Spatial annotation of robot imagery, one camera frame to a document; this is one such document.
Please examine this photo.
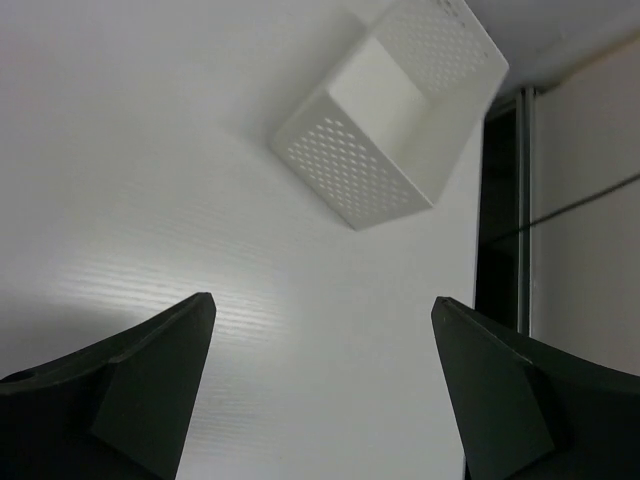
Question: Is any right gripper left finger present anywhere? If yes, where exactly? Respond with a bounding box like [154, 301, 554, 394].
[1, 292, 216, 479]

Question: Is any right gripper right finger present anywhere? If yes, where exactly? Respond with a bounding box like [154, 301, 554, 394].
[431, 297, 639, 479]

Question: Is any white perforated box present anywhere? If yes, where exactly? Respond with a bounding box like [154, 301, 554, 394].
[271, 1, 509, 230]

